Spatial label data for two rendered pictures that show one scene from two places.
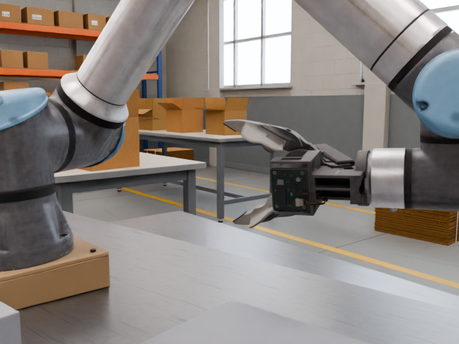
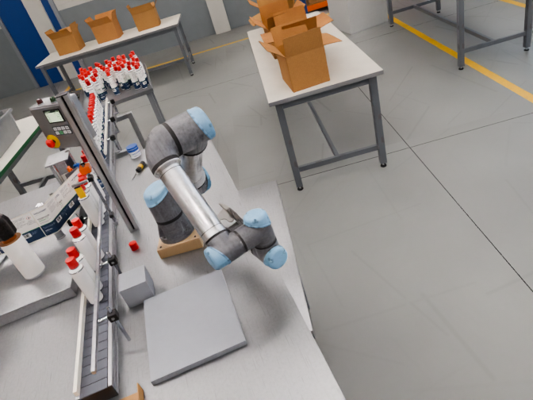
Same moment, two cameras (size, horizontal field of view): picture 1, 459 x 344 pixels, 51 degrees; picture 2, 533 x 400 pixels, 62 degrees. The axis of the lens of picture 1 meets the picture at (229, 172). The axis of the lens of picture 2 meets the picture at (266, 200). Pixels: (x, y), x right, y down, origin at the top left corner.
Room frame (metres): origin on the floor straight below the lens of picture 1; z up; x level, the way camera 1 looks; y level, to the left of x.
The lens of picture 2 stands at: (-0.20, -1.03, 1.90)
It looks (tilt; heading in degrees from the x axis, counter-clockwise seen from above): 33 degrees down; 43
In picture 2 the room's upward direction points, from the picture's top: 18 degrees counter-clockwise
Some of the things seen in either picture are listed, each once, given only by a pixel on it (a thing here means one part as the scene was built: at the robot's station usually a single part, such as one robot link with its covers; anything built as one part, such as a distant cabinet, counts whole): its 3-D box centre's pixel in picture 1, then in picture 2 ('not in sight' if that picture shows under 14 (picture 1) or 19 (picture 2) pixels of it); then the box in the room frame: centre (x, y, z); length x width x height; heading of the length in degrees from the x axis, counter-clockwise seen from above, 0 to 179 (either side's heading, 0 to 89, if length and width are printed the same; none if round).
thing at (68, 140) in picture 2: not in sight; (63, 122); (0.66, 0.69, 1.38); 0.17 x 0.10 x 0.19; 105
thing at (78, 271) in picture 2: not in sight; (83, 279); (0.26, 0.34, 0.98); 0.05 x 0.05 x 0.20
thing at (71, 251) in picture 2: not in sight; (84, 270); (0.30, 0.39, 0.98); 0.05 x 0.05 x 0.20
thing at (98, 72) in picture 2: not in sight; (112, 74); (2.19, 2.50, 0.98); 0.57 x 0.46 x 0.21; 140
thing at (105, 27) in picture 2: not in sight; (105, 26); (4.16, 5.05, 0.96); 0.44 x 0.44 x 0.37; 36
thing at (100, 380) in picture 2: not in sight; (101, 240); (0.53, 0.66, 0.86); 1.65 x 0.08 x 0.04; 50
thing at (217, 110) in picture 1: (223, 116); not in sight; (4.93, 0.07, 0.97); 0.44 x 0.42 x 0.37; 126
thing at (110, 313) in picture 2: not in sight; (112, 327); (0.18, 0.13, 0.91); 0.07 x 0.03 x 0.17; 140
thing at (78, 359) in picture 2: not in sight; (86, 277); (0.31, 0.47, 0.91); 1.07 x 0.01 x 0.02; 50
